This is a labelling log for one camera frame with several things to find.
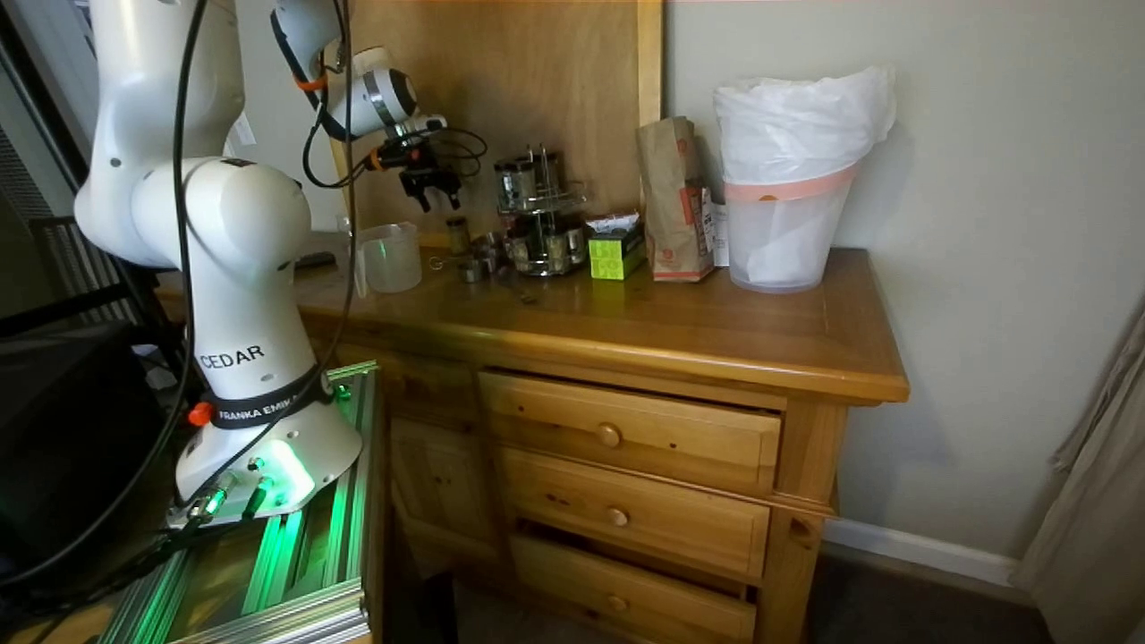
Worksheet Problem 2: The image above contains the white baseboard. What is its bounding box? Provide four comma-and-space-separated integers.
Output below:
820, 512, 1032, 593

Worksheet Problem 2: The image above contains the black box beside robot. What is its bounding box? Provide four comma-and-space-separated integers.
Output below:
0, 315, 183, 588

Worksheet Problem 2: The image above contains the brown paper bag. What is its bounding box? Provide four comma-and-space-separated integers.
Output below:
635, 113, 718, 286

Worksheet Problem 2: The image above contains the wooden dresser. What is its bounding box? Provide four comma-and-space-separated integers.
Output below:
289, 243, 914, 644

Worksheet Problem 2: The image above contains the large wooden board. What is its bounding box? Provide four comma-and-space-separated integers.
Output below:
289, 0, 671, 253

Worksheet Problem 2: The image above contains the clear plastic measuring cup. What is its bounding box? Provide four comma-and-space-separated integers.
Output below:
350, 217, 426, 298

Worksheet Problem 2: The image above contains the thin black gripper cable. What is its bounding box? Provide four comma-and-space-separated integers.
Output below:
269, 0, 367, 361

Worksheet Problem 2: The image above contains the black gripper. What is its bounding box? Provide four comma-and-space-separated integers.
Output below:
384, 113, 474, 216

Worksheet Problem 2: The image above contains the white lined trash bin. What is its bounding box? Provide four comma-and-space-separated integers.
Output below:
714, 63, 902, 298

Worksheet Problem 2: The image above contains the long black robot cable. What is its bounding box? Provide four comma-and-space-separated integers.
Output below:
0, 0, 222, 593

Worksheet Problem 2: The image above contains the glass spice jar black lid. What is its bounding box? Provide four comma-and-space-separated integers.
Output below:
529, 146, 574, 208
493, 155, 538, 216

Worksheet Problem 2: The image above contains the large wooden dresser drawer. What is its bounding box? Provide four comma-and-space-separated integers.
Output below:
476, 370, 784, 495

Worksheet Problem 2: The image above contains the small green box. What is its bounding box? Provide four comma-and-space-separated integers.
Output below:
584, 212, 652, 286

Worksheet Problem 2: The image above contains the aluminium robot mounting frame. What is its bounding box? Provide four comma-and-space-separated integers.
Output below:
101, 357, 384, 644

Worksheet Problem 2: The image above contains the light grey curtain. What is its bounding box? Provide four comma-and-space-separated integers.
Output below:
1014, 298, 1145, 644

